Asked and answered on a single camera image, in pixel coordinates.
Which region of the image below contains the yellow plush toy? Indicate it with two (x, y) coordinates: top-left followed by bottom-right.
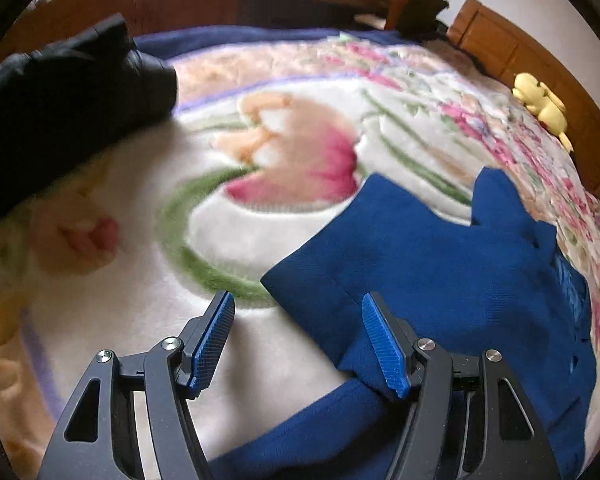
(511, 72), (576, 153)

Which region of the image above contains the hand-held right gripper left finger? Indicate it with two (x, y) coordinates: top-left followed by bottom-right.
(39, 290), (236, 480)

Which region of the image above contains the wooden chair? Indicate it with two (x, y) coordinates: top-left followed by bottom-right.
(384, 0), (451, 43)

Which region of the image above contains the black garment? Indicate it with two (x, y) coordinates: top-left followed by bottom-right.
(0, 14), (178, 238)

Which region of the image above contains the blue garment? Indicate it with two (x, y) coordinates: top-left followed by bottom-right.
(207, 166), (597, 480)

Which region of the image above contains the floral blanket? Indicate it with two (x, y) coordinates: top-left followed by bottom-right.
(0, 30), (600, 480)

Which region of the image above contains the wooden headboard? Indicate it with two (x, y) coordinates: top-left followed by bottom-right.
(447, 0), (600, 201)

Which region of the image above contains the dark cloth on chair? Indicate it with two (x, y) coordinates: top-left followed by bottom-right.
(409, 0), (451, 37)

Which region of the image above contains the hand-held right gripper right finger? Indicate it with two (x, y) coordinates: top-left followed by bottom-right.
(361, 292), (563, 480)

